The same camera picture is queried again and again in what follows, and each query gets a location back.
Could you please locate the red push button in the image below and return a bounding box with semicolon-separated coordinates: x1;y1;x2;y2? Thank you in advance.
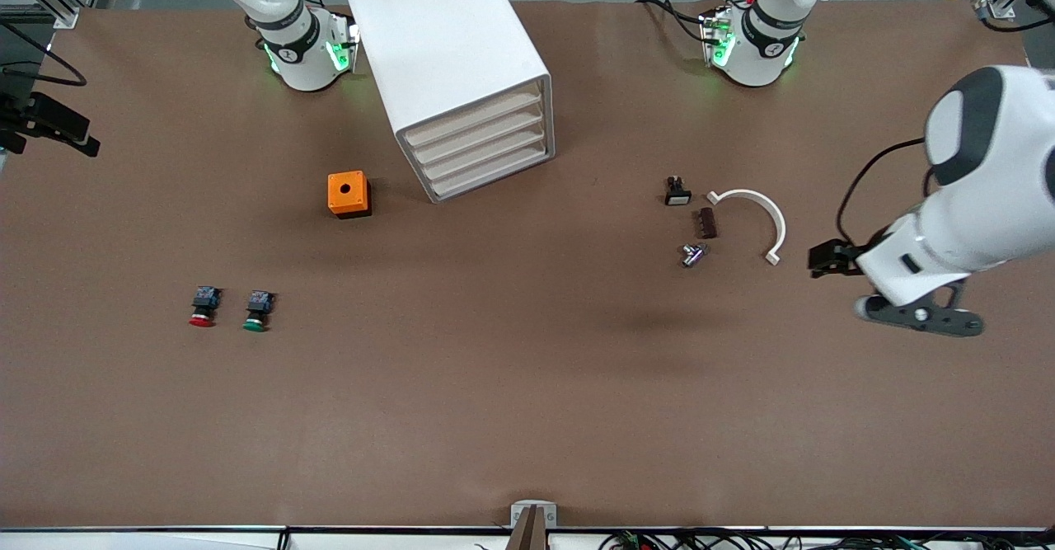
188;286;223;328

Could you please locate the green push button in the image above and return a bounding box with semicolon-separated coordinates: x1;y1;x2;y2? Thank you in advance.
242;289;275;333

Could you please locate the orange button box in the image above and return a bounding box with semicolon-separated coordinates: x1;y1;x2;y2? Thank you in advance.
327;171;373;219

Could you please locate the brown table mat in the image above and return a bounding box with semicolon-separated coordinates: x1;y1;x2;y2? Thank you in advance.
0;0;1055;530

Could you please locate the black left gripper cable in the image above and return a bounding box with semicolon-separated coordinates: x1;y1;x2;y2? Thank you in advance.
837;138;937;247

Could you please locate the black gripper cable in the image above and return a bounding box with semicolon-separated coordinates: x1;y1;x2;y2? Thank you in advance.
837;138;937;247
0;18;88;87

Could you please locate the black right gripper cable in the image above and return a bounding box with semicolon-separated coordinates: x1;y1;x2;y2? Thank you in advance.
0;18;88;87

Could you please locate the white curved plastic bracket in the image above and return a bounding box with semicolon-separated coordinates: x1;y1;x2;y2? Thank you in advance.
707;189;787;267

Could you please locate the black arm base cable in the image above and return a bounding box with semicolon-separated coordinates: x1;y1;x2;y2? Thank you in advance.
635;0;710;44

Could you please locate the black cable bundle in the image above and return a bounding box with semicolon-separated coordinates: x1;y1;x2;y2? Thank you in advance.
602;529;932;550

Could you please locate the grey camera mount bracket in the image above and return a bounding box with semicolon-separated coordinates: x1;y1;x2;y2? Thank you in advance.
509;501;558;550

